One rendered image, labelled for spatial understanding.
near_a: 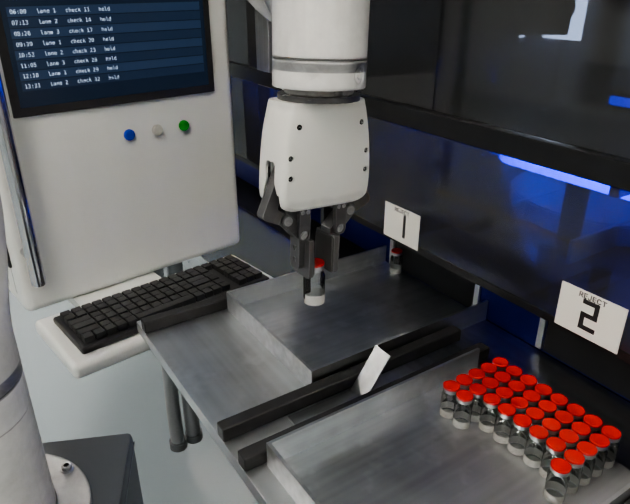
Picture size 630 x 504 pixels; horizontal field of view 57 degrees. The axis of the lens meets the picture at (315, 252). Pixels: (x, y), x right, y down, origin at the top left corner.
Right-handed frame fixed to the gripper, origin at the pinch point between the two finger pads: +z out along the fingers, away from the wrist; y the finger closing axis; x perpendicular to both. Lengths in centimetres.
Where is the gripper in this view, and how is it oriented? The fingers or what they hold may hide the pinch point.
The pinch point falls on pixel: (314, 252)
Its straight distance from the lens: 58.5
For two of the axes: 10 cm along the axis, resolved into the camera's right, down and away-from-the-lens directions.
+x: 5.5, 3.2, -7.7
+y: -8.4, 1.9, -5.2
